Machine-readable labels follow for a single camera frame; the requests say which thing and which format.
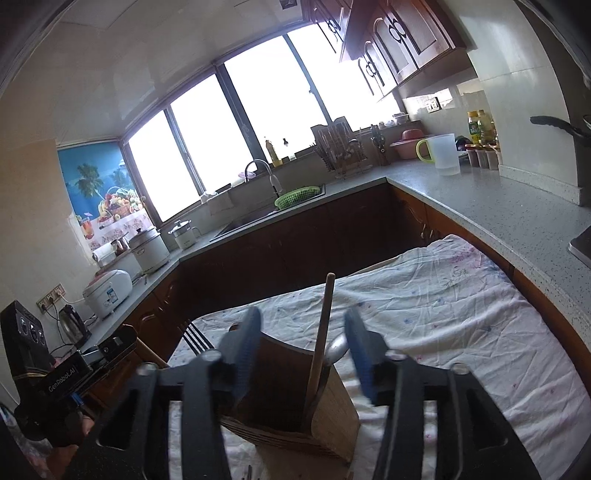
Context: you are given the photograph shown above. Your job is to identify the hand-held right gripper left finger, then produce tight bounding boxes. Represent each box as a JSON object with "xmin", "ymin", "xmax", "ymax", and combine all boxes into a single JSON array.
[{"xmin": 60, "ymin": 307, "xmax": 264, "ymax": 480}]

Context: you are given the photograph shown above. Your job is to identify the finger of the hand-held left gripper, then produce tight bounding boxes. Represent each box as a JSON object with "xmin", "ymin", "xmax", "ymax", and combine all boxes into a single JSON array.
[{"xmin": 76, "ymin": 325, "xmax": 139, "ymax": 370}]

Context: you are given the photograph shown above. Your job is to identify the wooden handled utensil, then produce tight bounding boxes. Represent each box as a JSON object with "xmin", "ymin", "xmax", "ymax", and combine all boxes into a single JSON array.
[{"xmin": 302, "ymin": 273, "xmax": 336, "ymax": 416}]

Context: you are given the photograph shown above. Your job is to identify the metal fork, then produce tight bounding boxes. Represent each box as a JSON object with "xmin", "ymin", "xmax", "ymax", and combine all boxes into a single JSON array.
[{"xmin": 178, "ymin": 320, "xmax": 215, "ymax": 356}]

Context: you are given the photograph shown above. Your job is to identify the gas stove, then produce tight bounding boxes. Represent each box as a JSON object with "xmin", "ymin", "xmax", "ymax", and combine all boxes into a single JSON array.
[{"xmin": 568, "ymin": 235, "xmax": 591, "ymax": 269}]

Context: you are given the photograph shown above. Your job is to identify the metal spoon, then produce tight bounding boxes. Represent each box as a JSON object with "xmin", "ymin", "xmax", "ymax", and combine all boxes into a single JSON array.
[{"xmin": 323, "ymin": 333, "xmax": 348, "ymax": 366}]

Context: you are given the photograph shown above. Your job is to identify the steel electric kettle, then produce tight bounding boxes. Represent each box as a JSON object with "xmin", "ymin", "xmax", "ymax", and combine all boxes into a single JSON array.
[{"xmin": 58, "ymin": 304, "xmax": 92, "ymax": 348}]

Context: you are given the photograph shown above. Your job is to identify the wooden wall cabinets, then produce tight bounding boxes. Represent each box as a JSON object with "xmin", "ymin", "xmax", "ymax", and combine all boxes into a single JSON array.
[{"xmin": 300, "ymin": 0, "xmax": 467, "ymax": 102}]

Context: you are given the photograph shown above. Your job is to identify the black wok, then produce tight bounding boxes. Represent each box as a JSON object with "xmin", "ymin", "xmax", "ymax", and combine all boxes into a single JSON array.
[{"xmin": 530, "ymin": 115, "xmax": 591, "ymax": 139}]

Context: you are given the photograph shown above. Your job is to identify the wall power outlet strip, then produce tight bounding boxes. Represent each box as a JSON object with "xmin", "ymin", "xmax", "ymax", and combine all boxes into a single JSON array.
[{"xmin": 37, "ymin": 285, "xmax": 65, "ymax": 315}]

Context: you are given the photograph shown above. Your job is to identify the small white electric pot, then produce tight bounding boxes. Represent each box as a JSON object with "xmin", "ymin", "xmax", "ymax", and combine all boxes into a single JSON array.
[{"xmin": 167, "ymin": 220, "xmax": 203, "ymax": 250}]

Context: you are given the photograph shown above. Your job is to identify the green mug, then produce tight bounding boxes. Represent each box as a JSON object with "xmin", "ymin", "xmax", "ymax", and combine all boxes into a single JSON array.
[{"xmin": 416, "ymin": 134, "xmax": 461, "ymax": 176}]

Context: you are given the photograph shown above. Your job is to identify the steel kitchen faucet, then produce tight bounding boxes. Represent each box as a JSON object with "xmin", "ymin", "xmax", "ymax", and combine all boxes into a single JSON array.
[{"xmin": 244, "ymin": 160, "xmax": 282, "ymax": 199}]

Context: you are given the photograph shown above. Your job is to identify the spice jar set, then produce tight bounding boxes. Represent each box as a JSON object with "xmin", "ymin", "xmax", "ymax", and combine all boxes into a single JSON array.
[{"xmin": 465, "ymin": 144, "xmax": 502, "ymax": 171}]

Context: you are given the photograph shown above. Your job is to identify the white floral tablecloth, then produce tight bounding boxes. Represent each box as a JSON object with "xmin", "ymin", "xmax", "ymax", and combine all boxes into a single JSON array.
[{"xmin": 167, "ymin": 234, "xmax": 573, "ymax": 480}]

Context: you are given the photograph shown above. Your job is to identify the paper towel roll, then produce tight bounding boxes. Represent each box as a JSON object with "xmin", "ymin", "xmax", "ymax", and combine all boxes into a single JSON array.
[{"xmin": 92, "ymin": 242, "xmax": 116, "ymax": 266}]

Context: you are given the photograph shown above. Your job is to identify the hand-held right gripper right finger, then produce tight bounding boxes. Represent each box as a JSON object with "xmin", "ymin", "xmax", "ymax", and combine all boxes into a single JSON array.
[{"xmin": 345, "ymin": 308, "xmax": 541, "ymax": 480}]

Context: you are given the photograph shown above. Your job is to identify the green plastic basket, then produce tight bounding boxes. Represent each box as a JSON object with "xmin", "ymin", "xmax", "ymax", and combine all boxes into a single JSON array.
[{"xmin": 274, "ymin": 186, "xmax": 321, "ymax": 208}]

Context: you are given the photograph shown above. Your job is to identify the kitchen window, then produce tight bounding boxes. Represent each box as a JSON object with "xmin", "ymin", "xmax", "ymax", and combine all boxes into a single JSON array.
[{"xmin": 120, "ymin": 23, "xmax": 402, "ymax": 227}]

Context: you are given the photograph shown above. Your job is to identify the wooden base cabinets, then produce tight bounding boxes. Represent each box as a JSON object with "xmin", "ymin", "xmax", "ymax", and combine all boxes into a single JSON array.
[{"xmin": 88, "ymin": 178, "xmax": 591, "ymax": 398}]

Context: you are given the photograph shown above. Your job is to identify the wooden utensil holder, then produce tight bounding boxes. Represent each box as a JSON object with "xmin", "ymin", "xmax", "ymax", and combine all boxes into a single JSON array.
[{"xmin": 221, "ymin": 330, "xmax": 361, "ymax": 463}]

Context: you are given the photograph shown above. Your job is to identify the white dish cloth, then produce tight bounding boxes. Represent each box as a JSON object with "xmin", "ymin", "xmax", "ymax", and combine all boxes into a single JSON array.
[{"xmin": 201, "ymin": 187, "xmax": 232, "ymax": 215}]

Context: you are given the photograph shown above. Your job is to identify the pink plastic bowl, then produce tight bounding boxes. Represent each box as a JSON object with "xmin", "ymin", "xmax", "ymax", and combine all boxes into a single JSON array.
[{"xmin": 390, "ymin": 129, "xmax": 428, "ymax": 160}]

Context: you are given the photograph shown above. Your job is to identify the white rice cooker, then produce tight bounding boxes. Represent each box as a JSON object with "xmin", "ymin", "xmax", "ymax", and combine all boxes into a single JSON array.
[{"xmin": 82, "ymin": 269, "xmax": 134, "ymax": 320}]

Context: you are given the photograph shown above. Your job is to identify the white slow cooker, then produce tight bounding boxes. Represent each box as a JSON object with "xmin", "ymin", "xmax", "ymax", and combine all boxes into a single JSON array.
[{"xmin": 128, "ymin": 226, "xmax": 171, "ymax": 274}]

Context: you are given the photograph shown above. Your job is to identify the kitchen sink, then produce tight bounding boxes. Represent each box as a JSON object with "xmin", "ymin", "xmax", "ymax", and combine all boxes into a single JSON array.
[{"xmin": 210, "ymin": 185, "xmax": 326, "ymax": 243}]

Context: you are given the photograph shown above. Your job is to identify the wire dish rack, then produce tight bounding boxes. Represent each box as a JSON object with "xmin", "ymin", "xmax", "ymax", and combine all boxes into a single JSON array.
[{"xmin": 310, "ymin": 117, "xmax": 374, "ymax": 180}]

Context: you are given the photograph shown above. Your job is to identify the tropical fruit wall poster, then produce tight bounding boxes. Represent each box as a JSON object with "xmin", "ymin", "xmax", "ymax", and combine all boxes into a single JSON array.
[{"xmin": 58, "ymin": 141, "xmax": 148, "ymax": 241}]

